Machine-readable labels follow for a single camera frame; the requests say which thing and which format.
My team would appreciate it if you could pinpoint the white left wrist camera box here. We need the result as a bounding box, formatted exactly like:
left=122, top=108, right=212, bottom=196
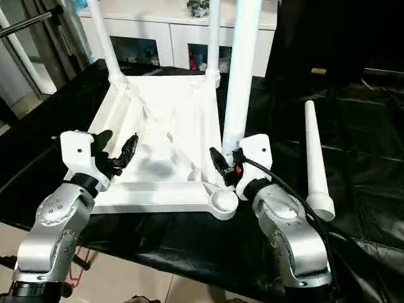
left=59, top=129, right=112, bottom=193

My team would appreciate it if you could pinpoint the white sideboard cabinet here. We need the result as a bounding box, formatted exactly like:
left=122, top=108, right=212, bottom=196
left=76, top=0, right=279, bottom=79

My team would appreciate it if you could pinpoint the white plastic table leg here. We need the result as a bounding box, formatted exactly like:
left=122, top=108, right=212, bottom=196
left=220, top=0, right=263, bottom=159
left=303, top=100, right=336, bottom=221
left=87, top=0, right=124, bottom=83
left=204, top=0, right=222, bottom=86

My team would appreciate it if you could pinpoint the white plastic table top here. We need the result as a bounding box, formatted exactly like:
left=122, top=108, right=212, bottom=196
left=89, top=71, right=240, bottom=222

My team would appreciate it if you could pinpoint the white round pipe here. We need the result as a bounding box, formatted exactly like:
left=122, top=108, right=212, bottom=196
left=0, top=5, right=58, bottom=96

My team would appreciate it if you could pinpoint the grey flat bar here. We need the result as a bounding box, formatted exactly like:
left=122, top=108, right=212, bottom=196
left=362, top=67, right=404, bottom=77

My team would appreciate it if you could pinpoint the red floor cable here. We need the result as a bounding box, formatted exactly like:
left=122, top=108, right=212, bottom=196
left=69, top=247, right=93, bottom=288

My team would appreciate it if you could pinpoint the black plastic mat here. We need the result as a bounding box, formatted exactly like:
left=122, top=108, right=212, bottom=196
left=0, top=57, right=404, bottom=303

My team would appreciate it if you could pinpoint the clear bag of dark items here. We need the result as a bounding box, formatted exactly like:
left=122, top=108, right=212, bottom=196
left=185, top=0, right=212, bottom=19

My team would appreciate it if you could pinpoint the grey metal pole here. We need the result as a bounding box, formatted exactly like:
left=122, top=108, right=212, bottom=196
left=0, top=5, right=64, bottom=39

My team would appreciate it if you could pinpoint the grey brown curtain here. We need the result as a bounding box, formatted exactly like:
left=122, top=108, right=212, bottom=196
left=24, top=0, right=93, bottom=80

